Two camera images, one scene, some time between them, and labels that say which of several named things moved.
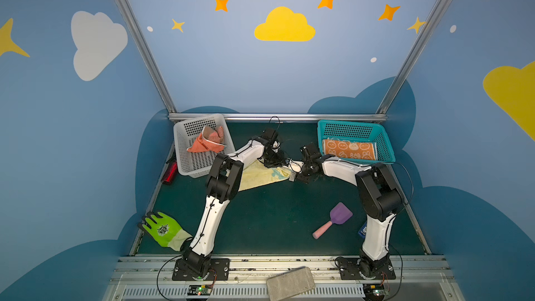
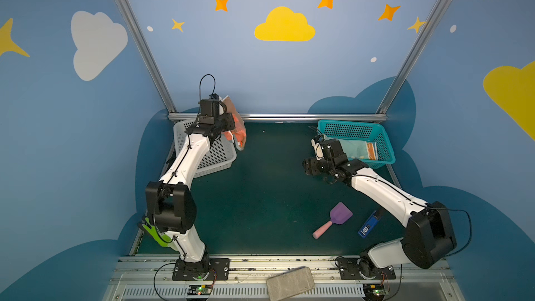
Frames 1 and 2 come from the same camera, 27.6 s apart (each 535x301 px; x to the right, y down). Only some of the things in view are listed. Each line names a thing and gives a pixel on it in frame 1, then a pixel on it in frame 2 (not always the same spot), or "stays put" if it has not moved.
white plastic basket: [196, 164] stays put
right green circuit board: [374, 292] stays put
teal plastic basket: [363, 141] stays put
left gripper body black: [274, 159] -> [226, 122]
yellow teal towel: [258, 175] -> [354, 148]
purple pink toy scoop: [339, 215] stays put
